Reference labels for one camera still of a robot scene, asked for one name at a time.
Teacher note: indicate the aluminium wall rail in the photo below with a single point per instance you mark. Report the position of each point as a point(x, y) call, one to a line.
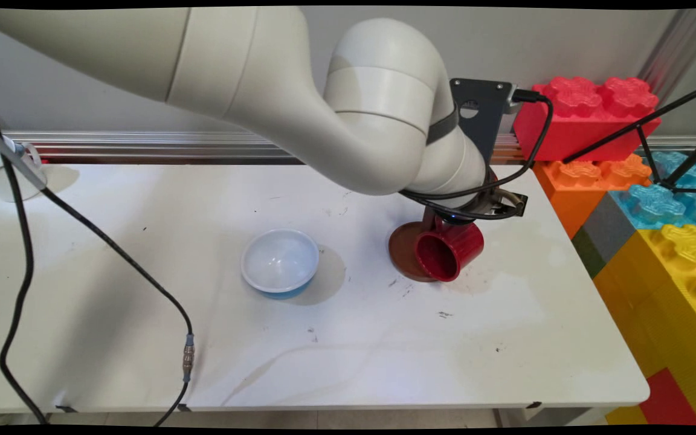
point(142, 145)

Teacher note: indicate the red giant toy brick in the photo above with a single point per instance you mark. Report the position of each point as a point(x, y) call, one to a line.
point(583, 121)

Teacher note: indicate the blue giant toy brick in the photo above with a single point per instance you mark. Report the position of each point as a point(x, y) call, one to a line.
point(656, 205)

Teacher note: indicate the aluminium vertical profile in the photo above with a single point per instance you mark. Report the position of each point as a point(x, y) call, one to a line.
point(677, 48)

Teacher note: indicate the green giant toy brick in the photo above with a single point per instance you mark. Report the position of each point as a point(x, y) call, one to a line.
point(589, 254)

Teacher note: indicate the black tripod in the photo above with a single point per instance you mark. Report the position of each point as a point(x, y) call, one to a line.
point(644, 124)

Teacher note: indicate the yellow giant toy brick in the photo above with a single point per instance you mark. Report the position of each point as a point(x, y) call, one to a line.
point(668, 290)

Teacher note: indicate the orange giant toy brick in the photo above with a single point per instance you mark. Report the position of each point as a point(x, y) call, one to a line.
point(571, 187)

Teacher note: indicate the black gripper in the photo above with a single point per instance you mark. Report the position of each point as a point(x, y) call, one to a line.
point(463, 216)

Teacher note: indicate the red enamel mug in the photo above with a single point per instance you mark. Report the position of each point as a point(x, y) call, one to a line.
point(447, 251)

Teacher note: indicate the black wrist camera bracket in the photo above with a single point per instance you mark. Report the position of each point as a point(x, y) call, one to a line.
point(478, 112)

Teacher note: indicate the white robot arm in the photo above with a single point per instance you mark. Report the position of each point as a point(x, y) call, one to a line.
point(293, 90)

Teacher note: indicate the white bowl blue base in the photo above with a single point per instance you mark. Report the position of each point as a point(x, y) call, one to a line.
point(280, 263)

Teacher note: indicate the brown wooden mug tree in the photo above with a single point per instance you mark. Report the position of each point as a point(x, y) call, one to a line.
point(405, 251)

